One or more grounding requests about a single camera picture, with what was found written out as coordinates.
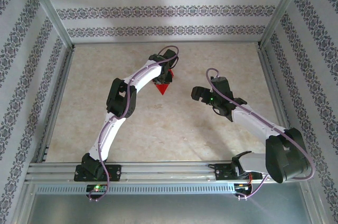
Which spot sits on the aluminium right frame post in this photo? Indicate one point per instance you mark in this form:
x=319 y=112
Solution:
x=282 y=7

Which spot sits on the aluminium frame post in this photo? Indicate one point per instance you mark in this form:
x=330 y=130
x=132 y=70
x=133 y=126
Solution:
x=282 y=7
x=50 y=7

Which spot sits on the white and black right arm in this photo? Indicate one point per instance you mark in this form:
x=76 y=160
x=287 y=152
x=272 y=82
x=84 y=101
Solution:
x=285 y=155

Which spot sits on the aluminium rear rail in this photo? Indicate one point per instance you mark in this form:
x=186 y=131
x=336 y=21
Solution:
x=166 y=43

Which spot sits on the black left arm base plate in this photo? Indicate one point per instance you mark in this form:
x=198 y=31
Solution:
x=113 y=172

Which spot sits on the right controller board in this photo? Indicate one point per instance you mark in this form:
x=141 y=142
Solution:
x=243 y=187

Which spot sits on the aluminium left frame post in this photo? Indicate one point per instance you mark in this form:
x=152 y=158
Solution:
x=50 y=7

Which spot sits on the grey metal panel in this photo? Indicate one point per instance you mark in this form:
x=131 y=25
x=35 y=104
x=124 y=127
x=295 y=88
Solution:
x=169 y=210

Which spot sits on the aluminium mounting rail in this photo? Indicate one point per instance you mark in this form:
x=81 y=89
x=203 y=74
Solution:
x=169 y=171

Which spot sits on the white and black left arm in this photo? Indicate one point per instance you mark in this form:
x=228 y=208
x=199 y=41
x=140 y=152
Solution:
x=118 y=97

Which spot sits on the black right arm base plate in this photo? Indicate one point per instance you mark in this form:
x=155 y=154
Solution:
x=223 y=172

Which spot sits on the aluminium right side rail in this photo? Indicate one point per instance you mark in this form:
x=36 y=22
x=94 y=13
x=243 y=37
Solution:
x=277 y=89

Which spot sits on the controller board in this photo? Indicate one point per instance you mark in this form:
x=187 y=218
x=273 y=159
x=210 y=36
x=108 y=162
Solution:
x=97 y=188
x=243 y=187

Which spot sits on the aluminium left side rail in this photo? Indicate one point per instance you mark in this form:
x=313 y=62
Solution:
x=56 y=107

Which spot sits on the left controller board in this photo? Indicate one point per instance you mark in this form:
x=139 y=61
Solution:
x=97 y=188

